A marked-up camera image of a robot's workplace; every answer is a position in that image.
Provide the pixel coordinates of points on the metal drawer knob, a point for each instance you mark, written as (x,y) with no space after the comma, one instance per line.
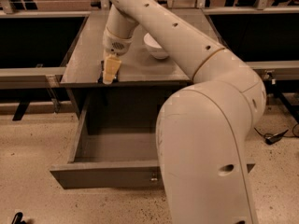
(154,178)

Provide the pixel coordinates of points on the grey cabinet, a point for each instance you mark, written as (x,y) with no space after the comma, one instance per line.
(137,65)

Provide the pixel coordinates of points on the grey metal rail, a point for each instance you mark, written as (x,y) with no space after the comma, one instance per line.
(30,78)
(279,70)

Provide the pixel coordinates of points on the grey metal rail right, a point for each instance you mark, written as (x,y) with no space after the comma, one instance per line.
(279,70)

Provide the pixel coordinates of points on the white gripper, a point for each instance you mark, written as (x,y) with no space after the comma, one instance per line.
(117,45)

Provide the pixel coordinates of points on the grey open top drawer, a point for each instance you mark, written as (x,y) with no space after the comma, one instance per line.
(115,142)

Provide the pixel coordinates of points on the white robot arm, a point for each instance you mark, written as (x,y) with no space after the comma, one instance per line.
(201,129)

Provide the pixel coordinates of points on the black object at floor corner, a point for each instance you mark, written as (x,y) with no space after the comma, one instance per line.
(18,219)

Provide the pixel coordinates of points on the white ceramic bowl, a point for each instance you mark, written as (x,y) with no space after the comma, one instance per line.
(154,48)

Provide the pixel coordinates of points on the grey metal rail left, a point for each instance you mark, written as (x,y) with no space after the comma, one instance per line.
(30,78)

